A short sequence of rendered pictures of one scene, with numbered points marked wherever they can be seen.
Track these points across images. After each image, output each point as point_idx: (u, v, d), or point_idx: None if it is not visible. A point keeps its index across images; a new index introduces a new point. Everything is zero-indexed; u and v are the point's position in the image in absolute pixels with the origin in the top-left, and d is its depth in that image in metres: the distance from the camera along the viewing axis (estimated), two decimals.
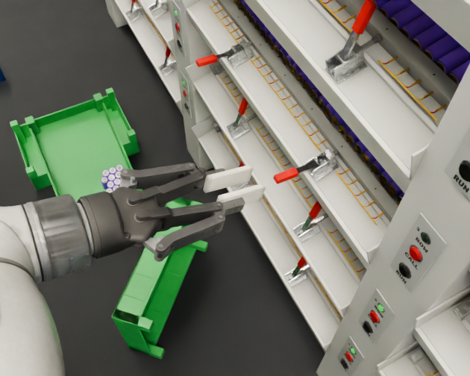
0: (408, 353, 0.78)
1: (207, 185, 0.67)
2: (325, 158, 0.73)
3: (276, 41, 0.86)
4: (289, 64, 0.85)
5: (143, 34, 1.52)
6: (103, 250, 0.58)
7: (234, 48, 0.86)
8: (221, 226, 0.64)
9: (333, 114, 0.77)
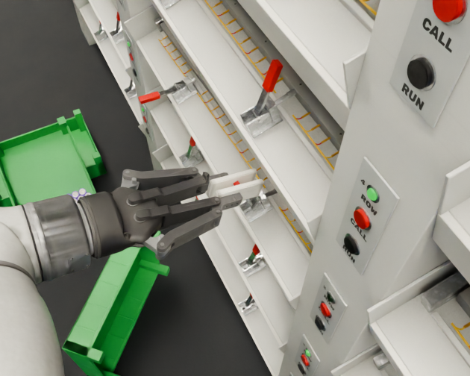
0: None
1: (211, 189, 0.67)
2: (268, 196, 0.74)
3: None
4: None
5: (111, 55, 1.52)
6: (103, 250, 0.58)
7: (177, 85, 0.86)
8: (219, 221, 0.64)
9: None
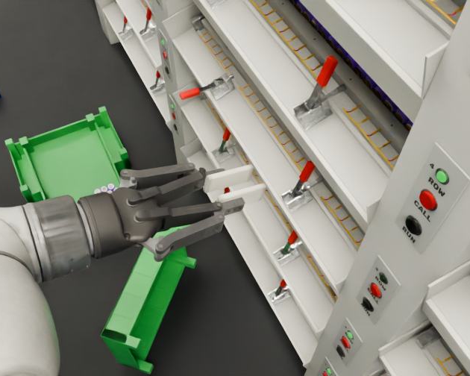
0: (380, 374, 0.82)
1: (207, 185, 0.67)
2: (310, 187, 0.78)
3: None
4: None
5: (135, 54, 1.56)
6: (103, 251, 0.58)
7: (216, 81, 0.90)
8: (221, 226, 0.64)
9: None
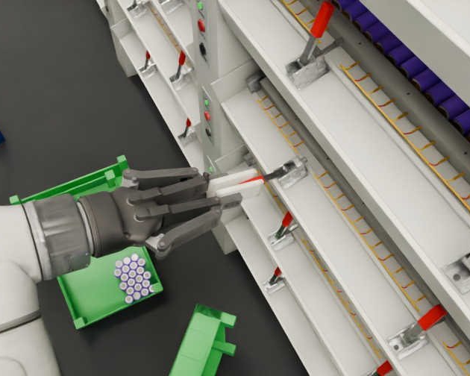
0: None
1: (211, 189, 0.67)
2: (428, 329, 0.58)
3: None
4: None
5: (159, 94, 1.35)
6: (103, 249, 0.58)
7: (286, 168, 0.70)
8: (218, 220, 0.64)
9: None
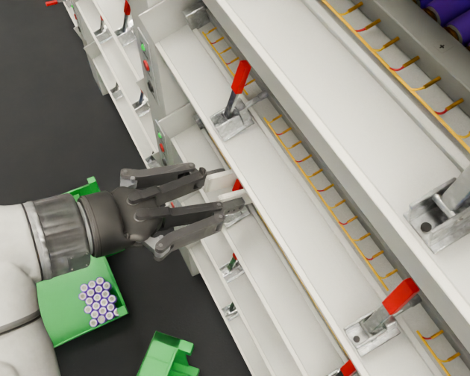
0: None
1: (207, 185, 0.67)
2: (353, 374, 0.59)
3: None
4: None
5: (129, 116, 1.36)
6: (102, 249, 0.58)
7: None
8: (221, 226, 0.64)
9: None
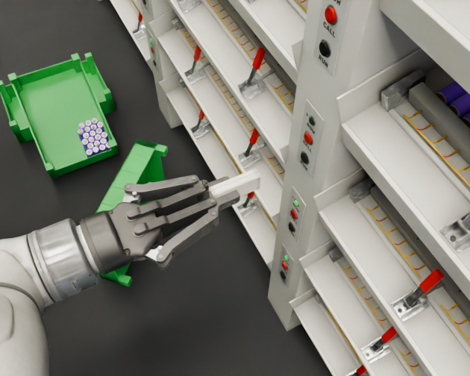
0: (329, 254, 0.91)
1: (212, 196, 0.67)
2: (264, 77, 0.86)
3: None
4: None
5: (119, 3, 1.64)
6: (105, 268, 0.61)
7: None
8: (216, 221, 0.65)
9: None
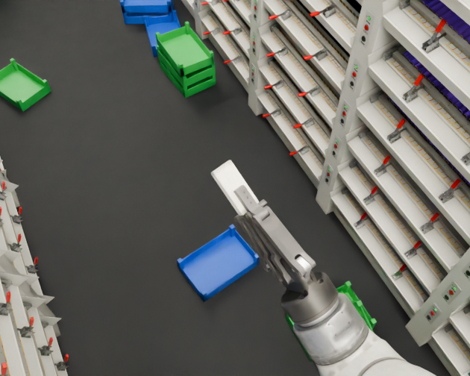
0: None
1: (248, 209, 0.68)
2: None
3: None
4: None
5: (369, 242, 2.15)
6: (324, 307, 0.66)
7: None
8: (262, 213, 0.65)
9: None
